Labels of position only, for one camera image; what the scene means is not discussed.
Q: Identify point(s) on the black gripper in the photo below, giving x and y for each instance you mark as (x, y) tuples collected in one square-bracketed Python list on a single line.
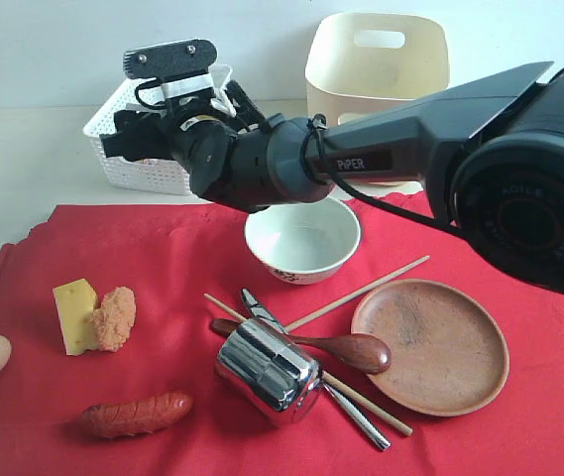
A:
[(180, 134)]

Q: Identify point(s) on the orange fried chicken nugget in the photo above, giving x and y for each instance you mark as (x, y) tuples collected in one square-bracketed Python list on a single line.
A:
[(113, 320)]

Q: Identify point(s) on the red sausage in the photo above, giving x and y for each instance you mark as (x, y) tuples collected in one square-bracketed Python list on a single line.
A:
[(145, 416)]

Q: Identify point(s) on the blue white milk carton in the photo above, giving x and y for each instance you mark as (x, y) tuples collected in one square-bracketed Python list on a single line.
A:
[(150, 162)]

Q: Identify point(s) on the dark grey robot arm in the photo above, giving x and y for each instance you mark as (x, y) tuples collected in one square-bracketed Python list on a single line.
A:
[(488, 153)]

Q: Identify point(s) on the white perforated plastic basket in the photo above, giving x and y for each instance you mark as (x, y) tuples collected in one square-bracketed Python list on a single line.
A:
[(169, 178)]

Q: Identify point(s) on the white ceramic bowl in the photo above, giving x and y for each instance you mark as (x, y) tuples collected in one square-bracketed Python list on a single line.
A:
[(304, 244)]

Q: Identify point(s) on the steel table knife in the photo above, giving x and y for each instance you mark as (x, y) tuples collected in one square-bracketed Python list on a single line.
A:
[(256, 309)]

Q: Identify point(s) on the red table cloth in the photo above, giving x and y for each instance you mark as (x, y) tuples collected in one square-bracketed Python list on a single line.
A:
[(170, 256)]

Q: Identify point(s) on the cream plastic bin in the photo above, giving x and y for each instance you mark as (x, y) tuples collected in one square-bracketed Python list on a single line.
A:
[(362, 63)]

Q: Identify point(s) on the upper wooden chopstick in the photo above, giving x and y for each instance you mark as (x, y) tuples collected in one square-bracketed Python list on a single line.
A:
[(356, 293)]

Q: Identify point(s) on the wooden chopstick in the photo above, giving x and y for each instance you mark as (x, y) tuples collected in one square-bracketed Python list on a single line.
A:
[(347, 391), (356, 293)]

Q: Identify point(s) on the shiny steel cup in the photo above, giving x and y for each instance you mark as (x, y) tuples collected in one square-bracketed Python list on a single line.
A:
[(276, 375)]

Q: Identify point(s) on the brown wooden spoon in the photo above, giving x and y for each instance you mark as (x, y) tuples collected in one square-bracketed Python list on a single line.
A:
[(356, 352)]

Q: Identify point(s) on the lower wooden chopstick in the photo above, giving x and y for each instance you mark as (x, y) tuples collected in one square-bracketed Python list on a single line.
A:
[(347, 391)]

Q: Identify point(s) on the brown wooden plate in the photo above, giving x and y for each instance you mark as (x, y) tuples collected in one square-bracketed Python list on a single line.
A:
[(449, 357)]

